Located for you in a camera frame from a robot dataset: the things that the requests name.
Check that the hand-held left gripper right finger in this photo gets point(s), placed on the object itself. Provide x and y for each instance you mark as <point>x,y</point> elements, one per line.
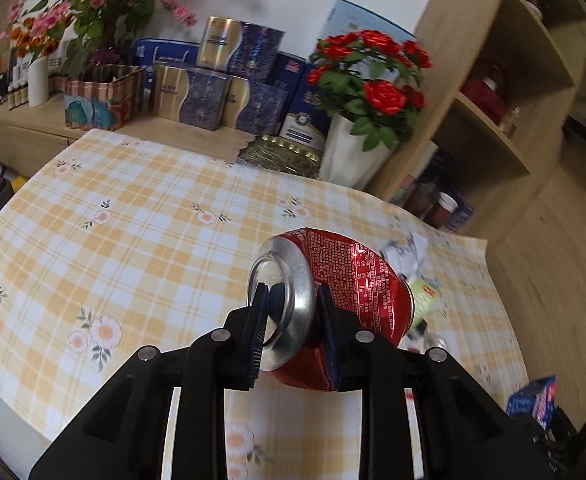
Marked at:
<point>330,335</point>

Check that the orange flower bunch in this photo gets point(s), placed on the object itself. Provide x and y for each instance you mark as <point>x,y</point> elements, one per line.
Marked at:
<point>33,40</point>

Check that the brown striped basket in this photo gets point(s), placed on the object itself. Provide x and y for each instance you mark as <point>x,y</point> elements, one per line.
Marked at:
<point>103,105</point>

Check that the red paper cup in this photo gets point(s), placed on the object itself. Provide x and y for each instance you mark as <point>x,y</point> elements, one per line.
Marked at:
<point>444,207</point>

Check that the gold tray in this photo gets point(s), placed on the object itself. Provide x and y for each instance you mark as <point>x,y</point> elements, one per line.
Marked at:
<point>278,155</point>

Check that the row of small bottles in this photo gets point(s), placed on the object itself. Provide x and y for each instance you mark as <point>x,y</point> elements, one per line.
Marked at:
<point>17,95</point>

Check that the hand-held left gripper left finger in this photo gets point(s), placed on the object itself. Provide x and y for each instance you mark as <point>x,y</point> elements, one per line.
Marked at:
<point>258,335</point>

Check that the blue carton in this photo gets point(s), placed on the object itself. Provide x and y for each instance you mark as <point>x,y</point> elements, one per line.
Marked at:
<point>530,402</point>

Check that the green paper cup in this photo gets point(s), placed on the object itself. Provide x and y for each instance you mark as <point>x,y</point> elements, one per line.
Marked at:
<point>423,292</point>

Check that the yellow checked tablecloth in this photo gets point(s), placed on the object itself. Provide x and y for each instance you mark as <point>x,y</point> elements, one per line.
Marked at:
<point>148,220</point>

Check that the black packet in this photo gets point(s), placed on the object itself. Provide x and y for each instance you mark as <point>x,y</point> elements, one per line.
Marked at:
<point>418,330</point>

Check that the light blue board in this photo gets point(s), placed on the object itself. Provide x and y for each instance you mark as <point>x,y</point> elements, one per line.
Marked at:
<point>353,17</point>

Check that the dark blue box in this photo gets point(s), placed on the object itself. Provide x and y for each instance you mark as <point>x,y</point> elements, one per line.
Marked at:
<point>290,70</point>

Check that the red rose plant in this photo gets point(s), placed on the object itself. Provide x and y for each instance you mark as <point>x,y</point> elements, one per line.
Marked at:
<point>383,95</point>

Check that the glass perfume bottle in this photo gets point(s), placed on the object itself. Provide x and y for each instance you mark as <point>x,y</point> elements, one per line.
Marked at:
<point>509,120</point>

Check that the purple flower bunch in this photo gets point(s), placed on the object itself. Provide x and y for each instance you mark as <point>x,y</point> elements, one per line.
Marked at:
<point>105,56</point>

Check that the wooden sideboard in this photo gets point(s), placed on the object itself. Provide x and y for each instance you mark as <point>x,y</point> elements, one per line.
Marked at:
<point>28,140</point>

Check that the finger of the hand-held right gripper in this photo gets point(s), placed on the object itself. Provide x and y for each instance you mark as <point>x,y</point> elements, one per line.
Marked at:
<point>553,440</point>

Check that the purple blue box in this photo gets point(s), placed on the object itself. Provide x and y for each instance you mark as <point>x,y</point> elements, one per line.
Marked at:
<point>463,212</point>

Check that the white flower pot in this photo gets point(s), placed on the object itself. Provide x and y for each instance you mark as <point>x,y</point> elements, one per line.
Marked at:
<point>355,155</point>

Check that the blue tissue box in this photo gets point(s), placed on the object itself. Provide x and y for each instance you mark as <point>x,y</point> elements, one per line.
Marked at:
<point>165,55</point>

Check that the blue box with emblem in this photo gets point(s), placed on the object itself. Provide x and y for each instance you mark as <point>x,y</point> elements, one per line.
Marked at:
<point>303,120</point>

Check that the white vase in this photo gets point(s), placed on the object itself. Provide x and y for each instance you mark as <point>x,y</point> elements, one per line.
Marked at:
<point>38,82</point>

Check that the red drink can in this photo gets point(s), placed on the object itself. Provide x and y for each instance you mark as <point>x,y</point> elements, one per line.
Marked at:
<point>368,280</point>

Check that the wooden shelf unit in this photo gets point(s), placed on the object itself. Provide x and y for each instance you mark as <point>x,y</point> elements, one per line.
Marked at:
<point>448,35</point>

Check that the crumpled white paper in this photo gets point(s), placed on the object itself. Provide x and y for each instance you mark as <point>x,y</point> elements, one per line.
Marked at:
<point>405,252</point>

